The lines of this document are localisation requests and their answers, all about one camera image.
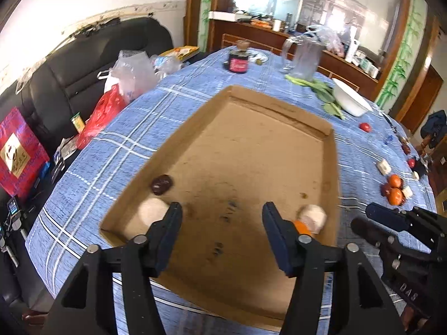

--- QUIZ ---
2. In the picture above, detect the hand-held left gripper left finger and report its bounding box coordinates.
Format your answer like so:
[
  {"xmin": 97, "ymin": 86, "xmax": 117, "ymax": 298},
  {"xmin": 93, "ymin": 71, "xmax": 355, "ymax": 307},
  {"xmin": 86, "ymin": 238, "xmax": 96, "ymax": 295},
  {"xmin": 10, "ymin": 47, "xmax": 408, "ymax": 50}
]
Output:
[{"xmin": 41, "ymin": 201, "xmax": 184, "ymax": 335}]

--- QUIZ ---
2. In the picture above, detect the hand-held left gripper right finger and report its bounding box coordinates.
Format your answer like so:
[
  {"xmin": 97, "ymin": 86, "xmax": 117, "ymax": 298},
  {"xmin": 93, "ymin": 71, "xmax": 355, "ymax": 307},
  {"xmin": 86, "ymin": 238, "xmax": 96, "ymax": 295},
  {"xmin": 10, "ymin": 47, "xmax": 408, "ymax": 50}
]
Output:
[{"xmin": 262, "ymin": 201, "xmax": 406, "ymax": 335}]

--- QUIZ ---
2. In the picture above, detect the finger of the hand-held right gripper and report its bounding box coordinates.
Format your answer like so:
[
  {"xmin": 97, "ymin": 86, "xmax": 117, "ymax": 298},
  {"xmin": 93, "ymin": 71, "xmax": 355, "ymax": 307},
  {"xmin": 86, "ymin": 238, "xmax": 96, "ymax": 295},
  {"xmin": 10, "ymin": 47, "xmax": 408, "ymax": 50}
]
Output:
[
  {"xmin": 350, "ymin": 216, "xmax": 434, "ymax": 262},
  {"xmin": 365, "ymin": 202, "xmax": 447, "ymax": 252}
]

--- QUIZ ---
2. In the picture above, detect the shallow cardboard box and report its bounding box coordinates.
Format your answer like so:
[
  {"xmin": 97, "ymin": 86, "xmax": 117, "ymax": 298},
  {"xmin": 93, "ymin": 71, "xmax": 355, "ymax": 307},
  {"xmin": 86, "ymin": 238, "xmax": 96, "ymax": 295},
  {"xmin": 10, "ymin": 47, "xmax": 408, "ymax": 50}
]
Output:
[{"xmin": 99, "ymin": 85, "xmax": 341, "ymax": 332}]

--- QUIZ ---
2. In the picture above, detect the dark blue jacket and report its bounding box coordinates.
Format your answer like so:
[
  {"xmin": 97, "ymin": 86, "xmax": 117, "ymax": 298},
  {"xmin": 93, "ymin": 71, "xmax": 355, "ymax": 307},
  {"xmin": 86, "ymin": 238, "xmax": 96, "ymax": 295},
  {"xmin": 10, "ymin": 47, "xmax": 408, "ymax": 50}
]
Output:
[{"xmin": 421, "ymin": 110, "xmax": 447, "ymax": 149}]

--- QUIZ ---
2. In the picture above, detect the white bowl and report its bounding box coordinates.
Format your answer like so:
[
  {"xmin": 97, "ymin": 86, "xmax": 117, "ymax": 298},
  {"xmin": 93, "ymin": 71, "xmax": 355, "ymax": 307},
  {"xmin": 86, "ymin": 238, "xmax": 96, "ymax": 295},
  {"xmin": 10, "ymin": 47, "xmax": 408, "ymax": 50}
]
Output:
[{"xmin": 332, "ymin": 78, "xmax": 374, "ymax": 117}]

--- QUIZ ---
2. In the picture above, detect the blue plaid tablecloth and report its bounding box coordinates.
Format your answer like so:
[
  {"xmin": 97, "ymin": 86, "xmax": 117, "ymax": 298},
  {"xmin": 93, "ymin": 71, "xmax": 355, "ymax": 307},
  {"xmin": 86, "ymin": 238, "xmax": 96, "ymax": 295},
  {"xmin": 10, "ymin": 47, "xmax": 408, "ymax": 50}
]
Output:
[{"xmin": 25, "ymin": 45, "xmax": 437, "ymax": 335}]

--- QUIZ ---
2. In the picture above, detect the wooden door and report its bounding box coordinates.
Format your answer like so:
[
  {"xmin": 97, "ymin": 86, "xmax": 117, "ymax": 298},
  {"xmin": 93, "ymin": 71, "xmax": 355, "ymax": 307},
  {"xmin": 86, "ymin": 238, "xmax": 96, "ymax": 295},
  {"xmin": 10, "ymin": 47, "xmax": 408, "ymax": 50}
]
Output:
[{"xmin": 396, "ymin": 64, "xmax": 444, "ymax": 133}]

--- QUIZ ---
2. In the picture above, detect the green leafy vegetable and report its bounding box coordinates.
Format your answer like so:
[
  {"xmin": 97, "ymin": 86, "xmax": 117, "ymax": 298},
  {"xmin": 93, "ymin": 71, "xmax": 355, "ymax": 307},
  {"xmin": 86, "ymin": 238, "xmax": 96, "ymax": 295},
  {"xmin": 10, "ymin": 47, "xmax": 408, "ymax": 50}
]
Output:
[{"xmin": 284, "ymin": 74, "xmax": 346, "ymax": 119}]

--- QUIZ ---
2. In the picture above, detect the red plastic bag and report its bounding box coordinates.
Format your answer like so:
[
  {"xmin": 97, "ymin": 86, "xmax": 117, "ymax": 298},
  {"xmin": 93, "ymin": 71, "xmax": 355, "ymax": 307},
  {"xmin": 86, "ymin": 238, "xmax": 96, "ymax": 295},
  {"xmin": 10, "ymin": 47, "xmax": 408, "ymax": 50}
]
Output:
[{"xmin": 76, "ymin": 85, "xmax": 126, "ymax": 150}]

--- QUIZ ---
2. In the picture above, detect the small yellow green carton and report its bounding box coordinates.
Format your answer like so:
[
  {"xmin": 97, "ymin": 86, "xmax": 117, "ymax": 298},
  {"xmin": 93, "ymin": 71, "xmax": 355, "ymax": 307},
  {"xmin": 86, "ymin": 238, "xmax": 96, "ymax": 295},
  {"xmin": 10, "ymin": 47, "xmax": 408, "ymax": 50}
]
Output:
[{"xmin": 72, "ymin": 112, "xmax": 86, "ymax": 134}]

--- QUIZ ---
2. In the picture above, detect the black electronic device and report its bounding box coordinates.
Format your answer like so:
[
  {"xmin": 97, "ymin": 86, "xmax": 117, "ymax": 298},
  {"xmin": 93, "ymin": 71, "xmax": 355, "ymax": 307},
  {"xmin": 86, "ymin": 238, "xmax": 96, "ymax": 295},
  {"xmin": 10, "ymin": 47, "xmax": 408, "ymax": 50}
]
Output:
[{"xmin": 0, "ymin": 197, "xmax": 30, "ymax": 266}]

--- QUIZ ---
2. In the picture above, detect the white bottle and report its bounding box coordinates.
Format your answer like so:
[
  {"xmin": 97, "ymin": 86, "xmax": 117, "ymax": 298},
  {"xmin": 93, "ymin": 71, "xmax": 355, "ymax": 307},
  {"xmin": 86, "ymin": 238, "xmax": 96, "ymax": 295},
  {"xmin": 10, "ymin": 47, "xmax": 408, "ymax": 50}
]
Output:
[{"xmin": 344, "ymin": 38, "xmax": 360, "ymax": 61}]

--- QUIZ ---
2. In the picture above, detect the glass pitcher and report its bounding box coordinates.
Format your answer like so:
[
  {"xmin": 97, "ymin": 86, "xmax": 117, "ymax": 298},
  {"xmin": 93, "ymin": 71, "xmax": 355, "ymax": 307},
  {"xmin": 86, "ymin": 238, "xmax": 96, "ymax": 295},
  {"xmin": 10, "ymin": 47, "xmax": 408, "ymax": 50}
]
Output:
[{"xmin": 281, "ymin": 35, "xmax": 325, "ymax": 81}]

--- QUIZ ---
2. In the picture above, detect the bluish plastic bag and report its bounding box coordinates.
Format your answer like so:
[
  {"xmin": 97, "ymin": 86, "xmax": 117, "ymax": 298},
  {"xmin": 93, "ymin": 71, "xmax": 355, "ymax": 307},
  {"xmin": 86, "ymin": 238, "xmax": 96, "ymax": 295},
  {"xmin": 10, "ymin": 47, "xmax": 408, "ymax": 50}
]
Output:
[{"xmin": 152, "ymin": 55, "xmax": 182, "ymax": 75}]

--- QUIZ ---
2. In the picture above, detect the dark jar with red label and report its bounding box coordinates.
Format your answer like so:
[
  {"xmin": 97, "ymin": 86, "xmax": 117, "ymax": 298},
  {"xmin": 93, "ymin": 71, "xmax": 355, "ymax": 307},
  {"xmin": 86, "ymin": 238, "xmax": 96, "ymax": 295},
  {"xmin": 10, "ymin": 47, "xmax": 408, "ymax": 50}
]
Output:
[{"xmin": 228, "ymin": 40, "xmax": 250, "ymax": 75}]

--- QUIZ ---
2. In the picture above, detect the red gift bag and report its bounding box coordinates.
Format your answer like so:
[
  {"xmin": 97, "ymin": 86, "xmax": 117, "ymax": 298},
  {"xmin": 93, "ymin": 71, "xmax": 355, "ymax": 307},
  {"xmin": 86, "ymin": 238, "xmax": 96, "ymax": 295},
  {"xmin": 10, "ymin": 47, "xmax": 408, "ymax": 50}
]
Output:
[{"xmin": 0, "ymin": 107, "xmax": 50, "ymax": 198}]

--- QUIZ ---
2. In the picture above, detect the crumpled clear plastic bag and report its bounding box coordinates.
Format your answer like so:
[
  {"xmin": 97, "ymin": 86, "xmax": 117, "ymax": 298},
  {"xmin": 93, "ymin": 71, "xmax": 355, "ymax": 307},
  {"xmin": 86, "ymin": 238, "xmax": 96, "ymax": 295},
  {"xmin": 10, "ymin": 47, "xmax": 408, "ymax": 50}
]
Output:
[{"xmin": 307, "ymin": 24, "xmax": 344, "ymax": 56}]

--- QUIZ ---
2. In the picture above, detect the yellow package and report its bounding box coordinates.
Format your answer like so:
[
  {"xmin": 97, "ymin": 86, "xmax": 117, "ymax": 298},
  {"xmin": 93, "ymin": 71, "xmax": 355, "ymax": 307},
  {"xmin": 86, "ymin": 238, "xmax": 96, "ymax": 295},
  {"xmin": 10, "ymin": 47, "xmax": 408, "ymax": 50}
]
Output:
[{"xmin": 159, "ymin": 45, "xmax": 200, "ymax": 61}]

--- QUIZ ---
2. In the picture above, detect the black leather sofa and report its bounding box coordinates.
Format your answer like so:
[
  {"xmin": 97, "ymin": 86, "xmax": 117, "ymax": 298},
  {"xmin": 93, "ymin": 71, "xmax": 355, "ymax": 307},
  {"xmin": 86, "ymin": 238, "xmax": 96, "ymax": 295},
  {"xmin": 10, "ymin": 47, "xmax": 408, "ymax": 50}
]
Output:
[{"xmin": 0, "ymin": 17, "xmax": 175, "ymax": 322}]

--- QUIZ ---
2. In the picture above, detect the wooden cabinet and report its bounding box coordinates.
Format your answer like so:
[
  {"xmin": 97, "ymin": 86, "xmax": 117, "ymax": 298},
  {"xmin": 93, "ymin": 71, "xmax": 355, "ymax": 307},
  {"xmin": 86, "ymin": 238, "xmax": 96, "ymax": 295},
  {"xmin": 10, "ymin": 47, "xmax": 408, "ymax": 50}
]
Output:
[{"xmin": 210, "ymin": 17, "xmax": 379, "ymax": 91}]

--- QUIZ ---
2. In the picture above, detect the white flat box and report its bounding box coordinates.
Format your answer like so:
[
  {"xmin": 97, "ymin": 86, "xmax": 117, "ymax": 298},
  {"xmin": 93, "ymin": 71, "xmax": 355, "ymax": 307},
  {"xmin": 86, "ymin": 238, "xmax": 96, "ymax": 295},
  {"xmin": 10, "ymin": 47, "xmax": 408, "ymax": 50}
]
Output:
[{"xmin": 208, "ymin": 11, "xmax": 252, "ymax": 21}]

